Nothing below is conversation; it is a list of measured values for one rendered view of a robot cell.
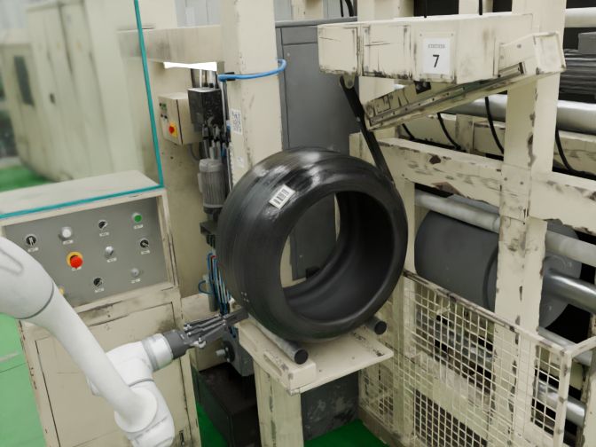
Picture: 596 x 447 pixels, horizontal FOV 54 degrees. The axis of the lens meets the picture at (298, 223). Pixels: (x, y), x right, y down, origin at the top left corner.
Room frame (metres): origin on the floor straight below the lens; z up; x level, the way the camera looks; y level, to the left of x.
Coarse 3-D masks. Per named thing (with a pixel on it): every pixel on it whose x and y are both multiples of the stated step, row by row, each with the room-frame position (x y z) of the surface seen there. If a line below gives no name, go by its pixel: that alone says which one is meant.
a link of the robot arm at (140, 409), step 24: (48, 312) 1.00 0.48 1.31; (72, 312) 1.08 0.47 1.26; (72, 336) 1.07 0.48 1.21; (96, 360) 1.09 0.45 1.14; (96, 384) 1.09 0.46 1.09; (120, 384) 1.11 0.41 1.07; (144, 384) 1.24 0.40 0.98; (120, 408) 1.10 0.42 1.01; (144, 408) 1.14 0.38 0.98; (168, 408) 1.22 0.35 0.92; (144, 432) 1.14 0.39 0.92; (168, 432) 1.15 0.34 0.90
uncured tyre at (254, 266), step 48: (240, 192) 1.56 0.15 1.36; (336, 192) 1.82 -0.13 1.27; (384, 192) 1.58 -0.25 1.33; (240, 240) 1.44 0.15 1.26; (384, 240) 1.75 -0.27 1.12; (240, 288) 1.43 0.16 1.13; (288, 288) 1.73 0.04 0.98; (336, 288) 1.77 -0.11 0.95; (384, 288) 1.57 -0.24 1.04; (288, 336) 1.45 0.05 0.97; (336, 336) 1.50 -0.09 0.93
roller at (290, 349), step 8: (256, 320) 1.65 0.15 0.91; (264, 328) 1.60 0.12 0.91; (272, 336) 1.55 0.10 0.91; (280, 344) 1.51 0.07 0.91; (288, 344) 1.48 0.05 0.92; (296, 344) 1.48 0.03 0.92; (288, 352) 1.46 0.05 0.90; (296, 352) 1.44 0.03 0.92; (304, 352) 1.44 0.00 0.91; (296, 360) 1.43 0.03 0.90; (304, 360) 1.44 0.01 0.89
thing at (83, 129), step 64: (0, 0) 1.82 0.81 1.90; (64, 0) 1.90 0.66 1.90; (128, 0) 1.99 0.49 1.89; (0, 64) 1.80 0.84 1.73; (64, 64) 1.88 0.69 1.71; (128, 64) 1.98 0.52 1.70; (0, 128) 1.78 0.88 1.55; (64, 128) 1.87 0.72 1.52; (128, 128) 1.96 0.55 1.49; (0, 192) 1.76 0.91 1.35; (64, 192) 1.85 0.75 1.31; (128, 192) 1.94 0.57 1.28
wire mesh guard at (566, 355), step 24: (432, 288) 1.64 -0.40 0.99; (480, 312) 1.47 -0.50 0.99; (384, 336) 1.87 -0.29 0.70; (432, 336) 1.65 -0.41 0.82; (528, 336) 1.32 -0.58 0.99; (408, 360) 1.75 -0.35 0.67; (432, 360) 1.65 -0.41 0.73; (504, 360) 1.40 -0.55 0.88; (360, 384) 2.00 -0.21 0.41; (432, 384) 1.65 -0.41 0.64; (456, 384) 1.56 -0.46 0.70; (528, 384) 1.33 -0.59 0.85; (504, 408) 1.39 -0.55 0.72; (552, 408) 1.26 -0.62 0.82; (408, 432) 1.75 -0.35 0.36; (432, 432) 1.64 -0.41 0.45
